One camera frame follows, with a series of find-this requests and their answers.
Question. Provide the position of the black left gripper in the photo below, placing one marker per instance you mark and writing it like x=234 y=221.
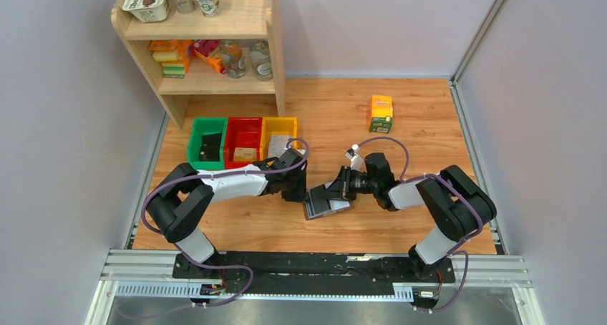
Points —
x=300 y=196

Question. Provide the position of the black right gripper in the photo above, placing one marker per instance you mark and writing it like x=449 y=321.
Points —
x=341 y=185

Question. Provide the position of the brown leather card holder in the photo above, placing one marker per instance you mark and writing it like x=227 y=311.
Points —
x=315 y=206

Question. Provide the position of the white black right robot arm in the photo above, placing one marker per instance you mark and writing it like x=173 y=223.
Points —
x=458 y=206

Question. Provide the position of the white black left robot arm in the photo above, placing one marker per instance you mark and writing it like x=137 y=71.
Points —
x=178 y=204

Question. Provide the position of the white cards in yellow bin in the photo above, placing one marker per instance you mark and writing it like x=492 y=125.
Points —
x=276 y=145

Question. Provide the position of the tan card in red bin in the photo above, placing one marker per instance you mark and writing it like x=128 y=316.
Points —
x=245 y=154

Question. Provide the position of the black cards in green bin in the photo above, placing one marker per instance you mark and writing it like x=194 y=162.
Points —
x=210 y=147

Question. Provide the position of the yellow plastic bin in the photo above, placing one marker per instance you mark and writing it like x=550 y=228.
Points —
x=275 y=133

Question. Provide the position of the orange green carton box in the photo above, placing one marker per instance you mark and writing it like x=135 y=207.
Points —
x=382 y=114

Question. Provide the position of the red plastic bin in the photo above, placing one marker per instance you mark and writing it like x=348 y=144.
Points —
x=241 y=132

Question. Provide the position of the green plastic bin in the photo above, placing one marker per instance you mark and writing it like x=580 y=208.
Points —
x=202 y=126

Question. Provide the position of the right glass jar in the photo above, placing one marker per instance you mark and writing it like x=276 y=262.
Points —
x=261 y=59

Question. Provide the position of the glass jar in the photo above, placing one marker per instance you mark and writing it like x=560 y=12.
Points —
x=232 y=57
x=261 y=59

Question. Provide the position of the wooden shelf unit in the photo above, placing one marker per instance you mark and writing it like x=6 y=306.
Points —
x=242 y=21

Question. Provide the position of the left glass jar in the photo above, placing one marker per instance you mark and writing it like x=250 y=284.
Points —
x=232 y=57

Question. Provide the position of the orange pink snack bag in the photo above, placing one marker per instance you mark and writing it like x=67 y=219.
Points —
x=208 y=51

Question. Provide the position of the stack of sponges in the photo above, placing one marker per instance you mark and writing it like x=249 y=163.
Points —
x=173 y=55

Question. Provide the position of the yoghurt tub with chocolate label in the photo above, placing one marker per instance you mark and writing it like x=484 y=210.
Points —
x=147 y=11

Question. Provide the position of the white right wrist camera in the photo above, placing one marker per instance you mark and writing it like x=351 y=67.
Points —
x=355 y=159

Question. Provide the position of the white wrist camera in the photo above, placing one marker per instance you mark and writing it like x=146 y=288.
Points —
x=295 y=145
x=355 y=159

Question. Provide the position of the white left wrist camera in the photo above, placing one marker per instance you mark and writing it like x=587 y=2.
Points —
x=295 y=145

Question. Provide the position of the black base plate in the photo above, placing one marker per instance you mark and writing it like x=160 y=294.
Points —
x=318 y=274

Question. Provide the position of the aluminium frame rail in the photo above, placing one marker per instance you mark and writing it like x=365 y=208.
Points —
x=152 y=270

